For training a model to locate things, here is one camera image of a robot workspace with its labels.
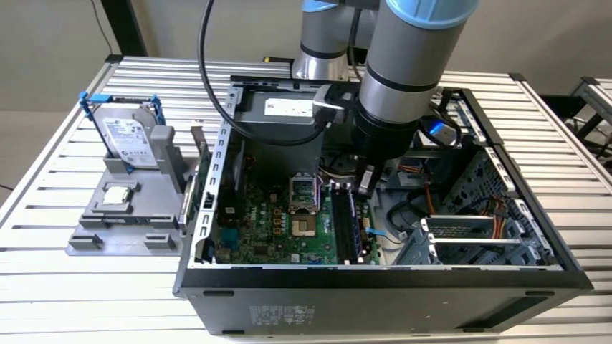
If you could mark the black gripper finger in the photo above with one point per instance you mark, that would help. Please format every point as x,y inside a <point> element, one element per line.
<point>370,181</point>

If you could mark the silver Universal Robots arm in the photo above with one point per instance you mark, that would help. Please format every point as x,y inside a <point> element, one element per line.
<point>411,53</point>

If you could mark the black round fan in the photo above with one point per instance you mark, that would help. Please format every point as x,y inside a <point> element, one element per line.
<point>342,165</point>

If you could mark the thin locking lever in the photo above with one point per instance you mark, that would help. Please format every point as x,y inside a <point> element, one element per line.
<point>317,195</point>

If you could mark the CPU socket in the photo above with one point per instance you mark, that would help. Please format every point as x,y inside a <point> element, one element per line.
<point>303,225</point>

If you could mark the grey power supply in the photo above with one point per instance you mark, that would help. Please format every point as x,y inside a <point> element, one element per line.
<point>269,161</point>

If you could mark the metal disk bay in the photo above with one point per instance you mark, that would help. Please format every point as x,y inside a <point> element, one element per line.
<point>459,224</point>

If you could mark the green motherboard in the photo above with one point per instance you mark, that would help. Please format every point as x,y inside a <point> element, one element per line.
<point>258,229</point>

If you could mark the yellow black connector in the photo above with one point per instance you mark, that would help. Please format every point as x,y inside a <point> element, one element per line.
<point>269,59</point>

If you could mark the black open PC case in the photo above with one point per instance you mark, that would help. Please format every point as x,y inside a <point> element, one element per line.
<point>335,308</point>

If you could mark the grey parts rack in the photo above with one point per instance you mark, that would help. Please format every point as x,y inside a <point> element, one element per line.
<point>149,200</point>

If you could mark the metal slat side table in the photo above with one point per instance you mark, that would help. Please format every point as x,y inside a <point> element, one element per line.
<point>595,89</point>

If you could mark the hard disk in blue carrier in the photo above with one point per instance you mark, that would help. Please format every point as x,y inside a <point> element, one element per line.
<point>127,136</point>

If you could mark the silver CPU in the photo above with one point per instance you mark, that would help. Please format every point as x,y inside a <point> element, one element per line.
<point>117,196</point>

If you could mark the silver wrist camera blue light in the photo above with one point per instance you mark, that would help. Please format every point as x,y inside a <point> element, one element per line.
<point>445,134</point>

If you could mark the black upright post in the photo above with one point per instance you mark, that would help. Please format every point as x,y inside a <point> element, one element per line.
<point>127,28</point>

